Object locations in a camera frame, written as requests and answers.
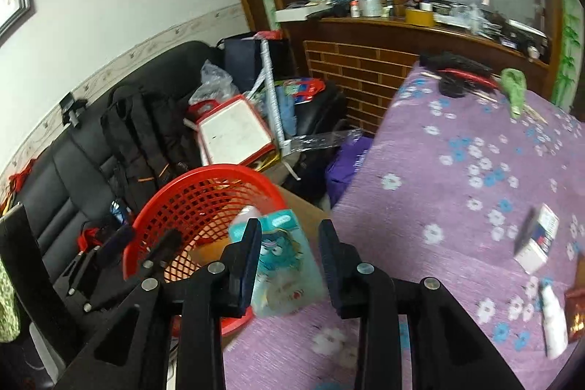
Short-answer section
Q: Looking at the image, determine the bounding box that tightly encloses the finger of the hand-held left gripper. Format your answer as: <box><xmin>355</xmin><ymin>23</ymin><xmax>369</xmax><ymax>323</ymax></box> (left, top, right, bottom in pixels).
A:
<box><xmin>54</xmin><ymin>226</ymin><xmax>136</xmax><ymax>298</ymax></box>
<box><xmin>82</xmin><ymin>229</ymin><xmax>184</xmax><ymax>314</ymax></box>

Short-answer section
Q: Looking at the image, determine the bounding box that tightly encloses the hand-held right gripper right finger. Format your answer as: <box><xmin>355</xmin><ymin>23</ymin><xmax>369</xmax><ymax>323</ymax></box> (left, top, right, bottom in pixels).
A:
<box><xmin>318</xmin><ymin>219</ymin><xmax>526</xmax><ymax>390</ymax></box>

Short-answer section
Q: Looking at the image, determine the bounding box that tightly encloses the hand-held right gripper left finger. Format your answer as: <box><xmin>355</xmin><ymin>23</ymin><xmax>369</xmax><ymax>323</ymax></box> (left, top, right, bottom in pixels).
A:
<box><xmin>55</xmin><ymin>217</ymin><xmax>262</xmax><ymax>390</ymax></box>

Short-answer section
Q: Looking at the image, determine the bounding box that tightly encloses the cartoon print tissue pack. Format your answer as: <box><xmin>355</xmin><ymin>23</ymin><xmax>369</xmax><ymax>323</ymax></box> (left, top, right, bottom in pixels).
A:
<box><xmin>229</xmin><ymin>207</ymin><xmax>328</xmax><ymax>318</ymax></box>

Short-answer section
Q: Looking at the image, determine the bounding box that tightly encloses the red plastic mesh basket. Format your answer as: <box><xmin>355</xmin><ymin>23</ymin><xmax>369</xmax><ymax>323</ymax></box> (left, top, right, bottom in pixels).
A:
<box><xmin>122</xmin><ymin>164</ymin><xmax>286</xmax><ymax>338</ymax></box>

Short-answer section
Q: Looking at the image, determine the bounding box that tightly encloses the black leather sofa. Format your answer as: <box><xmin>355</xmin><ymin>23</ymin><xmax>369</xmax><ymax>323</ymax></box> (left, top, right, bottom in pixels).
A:
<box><xmin>0</xmin><ymin>40</ymin><xmax>348</xmax><ymax>390</ymax></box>

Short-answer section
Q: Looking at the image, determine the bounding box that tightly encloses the black backpack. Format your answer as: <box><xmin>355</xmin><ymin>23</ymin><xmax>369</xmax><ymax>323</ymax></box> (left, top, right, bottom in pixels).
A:
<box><xmin>100</xmin><ymin>86</ymin><xmax>203</xmax><ymax>213</ymax></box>

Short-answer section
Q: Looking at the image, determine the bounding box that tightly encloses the purple bag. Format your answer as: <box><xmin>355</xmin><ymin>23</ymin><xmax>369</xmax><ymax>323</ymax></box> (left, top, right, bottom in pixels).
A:
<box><xmin>325</xmin><ymin>134</ymin><xmax>374</xmax><ymax>208</ymax></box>

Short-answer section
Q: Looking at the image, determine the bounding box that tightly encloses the purple floral tablecloth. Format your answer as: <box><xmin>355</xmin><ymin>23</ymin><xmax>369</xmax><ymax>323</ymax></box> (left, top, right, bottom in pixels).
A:
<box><xmin>222</xmin><ymin>61</ymin><xmax>585</xmax><ymax>390</ymax></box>

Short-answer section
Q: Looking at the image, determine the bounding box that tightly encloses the red framed white board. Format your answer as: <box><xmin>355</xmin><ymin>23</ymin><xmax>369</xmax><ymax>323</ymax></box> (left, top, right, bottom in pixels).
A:
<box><xmin>194</xmin><ymin>94</ymin><xmax>281</xmax><ymax>167</ymax></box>

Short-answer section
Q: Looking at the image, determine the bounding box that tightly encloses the small black device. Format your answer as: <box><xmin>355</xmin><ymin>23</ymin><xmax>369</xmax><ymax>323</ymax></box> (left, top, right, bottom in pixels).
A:
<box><xmin>59</xmin><ymin>92</ymin><xmax>89</xmax><ymax>128</ymax></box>

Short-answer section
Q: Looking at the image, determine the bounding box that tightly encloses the clear plastic bag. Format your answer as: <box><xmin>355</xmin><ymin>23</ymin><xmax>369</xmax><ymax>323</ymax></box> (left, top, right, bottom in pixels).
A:
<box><xmin>189</xmin><ymin>60</ymin><xmax>241</xmax><ymax>106</ymax></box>

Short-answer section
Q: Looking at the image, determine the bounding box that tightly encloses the red blue toy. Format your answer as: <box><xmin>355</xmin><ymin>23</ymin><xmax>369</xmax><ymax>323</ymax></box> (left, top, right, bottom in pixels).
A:
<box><xmin>273</xmin><ymin>76</ymin><xmax>328</xmax><ymax>106</ymax></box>

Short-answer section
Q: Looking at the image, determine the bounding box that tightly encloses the dark gift bag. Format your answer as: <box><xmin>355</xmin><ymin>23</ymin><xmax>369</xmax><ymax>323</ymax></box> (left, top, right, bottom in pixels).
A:
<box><xmin>223</xmin><ymin>32</ymin><xmax>294</xmax><ymax>95</ymax></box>

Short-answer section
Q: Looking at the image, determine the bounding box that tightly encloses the wooden brick pattern counter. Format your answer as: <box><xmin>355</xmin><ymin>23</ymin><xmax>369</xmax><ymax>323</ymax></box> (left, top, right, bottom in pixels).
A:
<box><xmin>276</xmin><ymin>17</ymin><xmax>552</xmax><ymax>136</ymax></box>

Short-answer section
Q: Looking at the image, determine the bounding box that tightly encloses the small white blue box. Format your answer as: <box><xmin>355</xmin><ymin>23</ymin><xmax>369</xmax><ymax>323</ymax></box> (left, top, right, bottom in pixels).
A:
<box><xmin>514</xmin><ymin>204</ymin><xmax>561</xmax><ymax>276</ymax></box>

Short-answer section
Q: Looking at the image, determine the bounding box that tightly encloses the small black case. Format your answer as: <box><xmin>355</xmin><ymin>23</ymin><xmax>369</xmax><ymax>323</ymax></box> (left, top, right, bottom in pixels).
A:
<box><xmin>437</xmin><ymin>80</ymin><xmax>468</xmax><ymax>99</ymax></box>

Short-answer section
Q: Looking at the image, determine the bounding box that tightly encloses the white spray bottle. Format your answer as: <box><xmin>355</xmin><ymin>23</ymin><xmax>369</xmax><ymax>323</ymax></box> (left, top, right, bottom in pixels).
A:
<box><xmin>539</xmin><ymin>283</ymin><xmax>570</xmax><ymax>360</ymax></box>

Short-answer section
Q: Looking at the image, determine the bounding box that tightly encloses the long black object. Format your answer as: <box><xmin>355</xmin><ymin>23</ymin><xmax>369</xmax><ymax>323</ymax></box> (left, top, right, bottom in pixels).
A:
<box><xmin>419</xmin><ymin>52</ymin><xmax>494</xmax><ymax>76</ymax></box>

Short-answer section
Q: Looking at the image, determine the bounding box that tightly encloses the yellow brown cardboard box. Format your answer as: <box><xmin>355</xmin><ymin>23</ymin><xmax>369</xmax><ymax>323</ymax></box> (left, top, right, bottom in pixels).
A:
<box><xmin>564</xmin><ymin>253</ymin><xmax>585</xmax><ymax>344</ymax></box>

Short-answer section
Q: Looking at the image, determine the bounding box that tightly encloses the green cloth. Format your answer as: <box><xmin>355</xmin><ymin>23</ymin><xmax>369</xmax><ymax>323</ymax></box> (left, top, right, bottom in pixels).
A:
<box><xmin>500</xmin><ymin>69</ymin><xmax>528</xmax><ymax>120</ymax></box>

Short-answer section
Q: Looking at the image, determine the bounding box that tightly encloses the white flat book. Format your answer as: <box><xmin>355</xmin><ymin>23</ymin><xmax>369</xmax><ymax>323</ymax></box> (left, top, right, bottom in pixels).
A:
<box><xmin>275</xmin><ymin>3</ymin><xmax>332</xmax><ymax>22</ymax></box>

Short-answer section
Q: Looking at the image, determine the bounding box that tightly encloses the yellow tape roll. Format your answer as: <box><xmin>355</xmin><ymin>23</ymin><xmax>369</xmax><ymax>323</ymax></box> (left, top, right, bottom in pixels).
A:
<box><xmin>405</xmin><ymin>8</ymin><xmax>436</xmax><ymax>27</ymax></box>

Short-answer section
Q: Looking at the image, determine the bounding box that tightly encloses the metal pot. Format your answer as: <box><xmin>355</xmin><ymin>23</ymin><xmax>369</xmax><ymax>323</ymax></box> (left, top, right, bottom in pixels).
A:
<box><xmin>357</xmin><ymin>0</ymin><xmax>384</xmax><ymax>17</ymax></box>

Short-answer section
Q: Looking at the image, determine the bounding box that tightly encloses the red handled tool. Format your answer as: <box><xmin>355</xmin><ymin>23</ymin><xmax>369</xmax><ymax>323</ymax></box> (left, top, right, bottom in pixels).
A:
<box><xmin>438</xmin><ymin>69</ymin><xmax>502</xmax><ymax>90</ymax></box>

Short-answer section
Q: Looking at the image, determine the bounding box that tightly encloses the dark picture frame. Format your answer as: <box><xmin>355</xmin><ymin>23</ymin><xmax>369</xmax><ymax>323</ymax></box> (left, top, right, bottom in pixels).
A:
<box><xmin>0</xmin><ymin>0</ymin><xmax>37</xmax><ymax>44</ymax></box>

